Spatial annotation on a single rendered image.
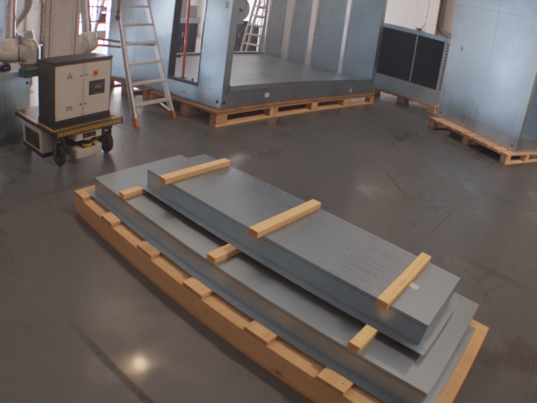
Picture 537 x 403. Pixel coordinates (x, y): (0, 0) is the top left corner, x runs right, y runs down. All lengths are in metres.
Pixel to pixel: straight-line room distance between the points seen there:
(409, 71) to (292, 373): 7.00
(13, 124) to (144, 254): 2.65
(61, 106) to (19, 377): 2.23
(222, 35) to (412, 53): 4.48
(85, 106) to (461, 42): 5.42
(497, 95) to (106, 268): 5.60
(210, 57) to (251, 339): 3.43
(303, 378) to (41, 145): 2.70
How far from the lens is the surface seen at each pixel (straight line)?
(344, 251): 1.79
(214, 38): 4.53
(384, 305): 1.52
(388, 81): 8.18
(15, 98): 4.31
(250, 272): 1.78
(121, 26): 4.63
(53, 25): 3.70
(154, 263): 2.01
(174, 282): 1.92
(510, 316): 2.56
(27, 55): 3.75
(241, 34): 11.00
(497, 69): 6.42
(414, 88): 8.05
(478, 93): 6.57
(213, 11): 4.55
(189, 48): 9.90
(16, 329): 1.92
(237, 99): 4.65
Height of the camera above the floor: 1.28
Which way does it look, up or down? 26 degrees down
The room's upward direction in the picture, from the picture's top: 8 degrees clockwise
